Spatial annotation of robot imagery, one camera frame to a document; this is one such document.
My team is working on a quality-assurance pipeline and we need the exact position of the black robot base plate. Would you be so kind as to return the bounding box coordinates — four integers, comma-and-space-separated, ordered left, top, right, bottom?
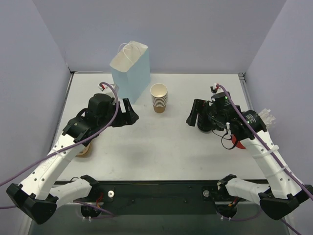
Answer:
55, 180, 269, 216

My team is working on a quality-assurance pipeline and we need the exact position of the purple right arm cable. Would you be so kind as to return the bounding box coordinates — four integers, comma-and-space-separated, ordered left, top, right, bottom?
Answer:
216, 83, 313, 200

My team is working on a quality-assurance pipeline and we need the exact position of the stack of black lids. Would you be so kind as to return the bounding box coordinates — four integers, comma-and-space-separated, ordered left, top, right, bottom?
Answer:
197, 113, 215, 132

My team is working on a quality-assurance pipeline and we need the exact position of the light blue paper bag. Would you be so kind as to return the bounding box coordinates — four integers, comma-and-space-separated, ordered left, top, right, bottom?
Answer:
110, 41, 151, 104

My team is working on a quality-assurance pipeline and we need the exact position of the red plastic cup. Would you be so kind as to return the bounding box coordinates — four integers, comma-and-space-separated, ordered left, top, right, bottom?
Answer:
231, 135, 245, 149

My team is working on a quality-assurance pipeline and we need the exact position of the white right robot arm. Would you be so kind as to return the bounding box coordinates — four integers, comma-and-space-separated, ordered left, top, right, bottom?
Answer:
186, 93, 313, 220

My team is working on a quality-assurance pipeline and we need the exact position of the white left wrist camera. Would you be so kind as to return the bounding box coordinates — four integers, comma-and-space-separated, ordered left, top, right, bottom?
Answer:
98, 83, 120, 93

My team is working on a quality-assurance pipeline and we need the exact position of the brown cardboard cup carrier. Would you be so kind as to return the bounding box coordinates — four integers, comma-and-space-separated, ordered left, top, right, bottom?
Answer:
76, 142, 92, 158

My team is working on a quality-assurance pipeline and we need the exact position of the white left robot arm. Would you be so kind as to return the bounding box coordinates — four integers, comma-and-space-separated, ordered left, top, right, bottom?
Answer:
6, 94, 139, 224

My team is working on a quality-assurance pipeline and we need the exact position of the stack of brown paper cups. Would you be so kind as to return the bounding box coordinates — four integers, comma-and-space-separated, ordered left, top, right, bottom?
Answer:
150, 83, 168, 113

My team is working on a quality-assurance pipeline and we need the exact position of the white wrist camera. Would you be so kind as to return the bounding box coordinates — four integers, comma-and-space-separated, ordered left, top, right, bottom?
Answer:
210, 83, 220, 94
98, 83, 120, 93

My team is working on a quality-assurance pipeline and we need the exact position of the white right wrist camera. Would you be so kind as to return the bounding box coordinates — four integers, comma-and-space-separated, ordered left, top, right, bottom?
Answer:
210, 83, 220, 94

